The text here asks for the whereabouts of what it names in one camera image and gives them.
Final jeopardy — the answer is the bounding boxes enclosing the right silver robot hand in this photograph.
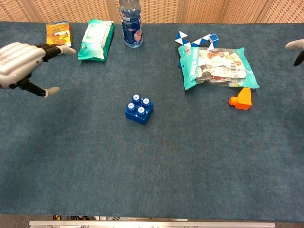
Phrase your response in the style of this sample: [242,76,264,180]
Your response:
[285,39,304,67]

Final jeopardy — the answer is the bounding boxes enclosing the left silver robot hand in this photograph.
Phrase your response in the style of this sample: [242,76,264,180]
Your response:
[0,42,77,98]

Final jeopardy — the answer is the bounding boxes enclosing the orange toy block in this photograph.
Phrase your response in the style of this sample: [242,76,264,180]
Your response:
[228,87,253,111]

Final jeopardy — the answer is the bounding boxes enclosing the teal clear snack bag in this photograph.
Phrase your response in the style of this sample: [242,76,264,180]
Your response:
[178,45,260,91]

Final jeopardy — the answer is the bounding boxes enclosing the blue four-stud building block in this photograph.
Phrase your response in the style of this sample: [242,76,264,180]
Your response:
[124,94,154,126]

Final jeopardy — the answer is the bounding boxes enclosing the orange yellow drink carton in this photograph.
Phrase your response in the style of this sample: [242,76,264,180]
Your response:
[46,20,74,48]

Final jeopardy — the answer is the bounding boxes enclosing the woven wooden folding screen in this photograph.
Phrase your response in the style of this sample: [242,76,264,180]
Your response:
[0,0,304,24]

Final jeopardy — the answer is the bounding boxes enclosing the green wet wipes pack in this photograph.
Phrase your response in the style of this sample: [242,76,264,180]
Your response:
[77,19,114,63]

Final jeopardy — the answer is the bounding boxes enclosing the blue white snake puzzle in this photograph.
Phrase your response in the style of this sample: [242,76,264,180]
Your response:
[174,30,219,68]

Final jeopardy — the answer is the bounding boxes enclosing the blue plastic drink bottle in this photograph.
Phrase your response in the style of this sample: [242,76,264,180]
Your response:
[118,0,144,49]

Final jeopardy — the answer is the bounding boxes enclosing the teal felt table cloth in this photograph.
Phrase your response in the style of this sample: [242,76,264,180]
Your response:
[0,21,304,223]

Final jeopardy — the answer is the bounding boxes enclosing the tangled dark cables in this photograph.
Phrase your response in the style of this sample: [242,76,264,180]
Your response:
[52,215,95,221]

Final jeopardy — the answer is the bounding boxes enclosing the aluminium profile rail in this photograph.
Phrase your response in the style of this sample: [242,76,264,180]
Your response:
[28,220,276,228]

